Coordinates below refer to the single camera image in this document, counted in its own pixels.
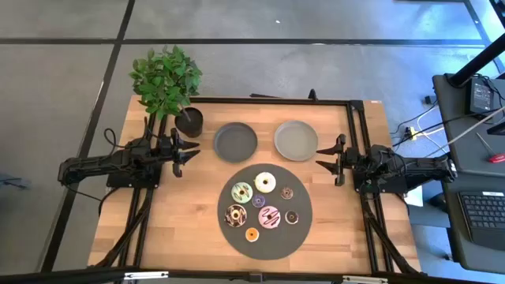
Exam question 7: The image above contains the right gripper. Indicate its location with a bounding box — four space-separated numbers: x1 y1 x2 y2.
315 133 359 187

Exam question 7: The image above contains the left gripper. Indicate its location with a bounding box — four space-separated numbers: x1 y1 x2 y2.
157 128 201 178

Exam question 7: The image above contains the green donut chocolate drizzle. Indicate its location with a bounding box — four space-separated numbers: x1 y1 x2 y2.
230 181 254 205

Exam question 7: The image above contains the white sprinkled donut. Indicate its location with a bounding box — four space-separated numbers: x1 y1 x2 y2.
253 171 277 194

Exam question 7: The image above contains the black plant pot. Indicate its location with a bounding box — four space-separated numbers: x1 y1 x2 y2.
174 106 204 139

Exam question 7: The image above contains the light grey plate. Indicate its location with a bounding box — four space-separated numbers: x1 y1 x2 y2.
273 120 320 163

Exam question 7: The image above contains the dark grey plate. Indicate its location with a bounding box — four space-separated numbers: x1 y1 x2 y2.
213 121 259 164

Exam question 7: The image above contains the green artificial plant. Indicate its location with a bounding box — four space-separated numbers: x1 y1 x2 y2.
129 44 204 121

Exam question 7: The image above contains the white paper sheet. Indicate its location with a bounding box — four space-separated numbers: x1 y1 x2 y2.
404 185 424 208

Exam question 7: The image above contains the round grey woven placemat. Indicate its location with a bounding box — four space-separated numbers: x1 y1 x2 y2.
216 163 314 261

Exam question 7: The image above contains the dark grey side table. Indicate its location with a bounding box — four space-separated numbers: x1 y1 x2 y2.
432 73 505 275

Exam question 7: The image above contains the black electronics box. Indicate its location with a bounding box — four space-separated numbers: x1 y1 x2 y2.
469 77 499 116

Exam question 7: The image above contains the black keyboard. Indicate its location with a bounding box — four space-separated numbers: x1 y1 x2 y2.
457 190 505 252

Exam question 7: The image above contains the black stand pole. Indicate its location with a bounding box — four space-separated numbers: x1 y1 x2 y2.
447 33 505 88

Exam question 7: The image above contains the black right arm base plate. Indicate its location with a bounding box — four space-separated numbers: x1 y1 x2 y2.
352 173 408 195

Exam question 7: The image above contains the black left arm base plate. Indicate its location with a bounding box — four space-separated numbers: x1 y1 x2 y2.
106 165 163 189

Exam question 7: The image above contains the black aluminium frame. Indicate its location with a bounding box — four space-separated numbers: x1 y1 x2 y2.
0 96 505 284

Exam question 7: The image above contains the silver frame bracket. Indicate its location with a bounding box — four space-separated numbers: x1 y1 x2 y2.
124 271 170 281
342 275 390 284

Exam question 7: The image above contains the white cable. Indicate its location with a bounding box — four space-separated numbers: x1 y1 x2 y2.
425 104 505 159

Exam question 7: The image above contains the red handled screwdriver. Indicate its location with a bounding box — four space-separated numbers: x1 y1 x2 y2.
475 132 505 164

